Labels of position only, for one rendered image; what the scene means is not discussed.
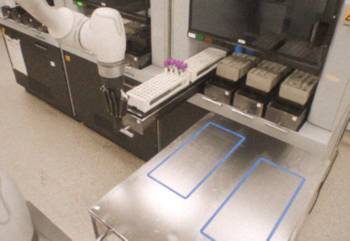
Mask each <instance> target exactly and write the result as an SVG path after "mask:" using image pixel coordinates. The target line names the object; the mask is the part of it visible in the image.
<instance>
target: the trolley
mask: <svg viewBox="0 0 350 241"><path fill-rule="evenodd" d="M330 162H331V161H328V160H327V159H324V158H323V157H319V156H317V155H314V154H313V153H310V152H307V151H305V150H303V149H300V148H299V147H295V146H293V145H291V144H289V143H287V142H283V141H281V140H279V139H277V138H275V137H273V136H270V135H267V134H265V133H263V132H261V131H259V130H256V129H253V128H252V127H249V126H247V125H243V124H241V123H239V122H236V121H235V120H232V119H229V118H227V117H224V116H222V115H221V114H217V113H215V112H213V111H211V112H210V113H208V114H207V115H206V116H204V117H203V118H202V119H201V120H199V121H198V122H197V123H196V124H194V125H193V126H191V127H190V128H189V129H188V130H187V131H186V132H184V133H183V134H182V135H180V136H179V137H178V138H177V139H175V140H174V141H173V142H171V143H170V144H169V145H168V146H166V148H164V149H163V150H161V151H160V152H159V153H158V154H157V155H155V156H154V157H153V158H152V159H150V160H148V161H147V162H146V163H145V164H144V165H142V166H141V167H140V168H138V170H136V171H135V172H133V173H132V174H131V175H130V176H129V177H127V178H125V180H124V181H122V182H121V183H119V184H118V185H117V186H116V187H115V188H113V189H112V190H111V191H109V192H108V194H106V195H104V196H103V197H102V198H101V199H99V200H98V201H97V202H96V203H95V204H93V205H92V206H90V208H88V209H87V211H88V213H89V214H90V216H91V220H92V225H93V229H94V236H95V241H108V239H107V238H108V237H109V236H110V235H111V234H112V233H113V234H114V235H116V236H117V237H119V238H120V239H121V240H122V241H297V239H298V237H299V234H300V232H301V230H302V228H303V225H304V221H305V220H306V217H307V216H308V213H309V211H310V209H311V205H312V204H313V201H314V199H315V197H316V193H317V191H318V188H319V186H320V185H321V182H322V179H323V177H324V174H325V172H326V171H327V169H328V167H329V165H330ZM105 227H106V228H107V230H106V229H105Z"/></svg>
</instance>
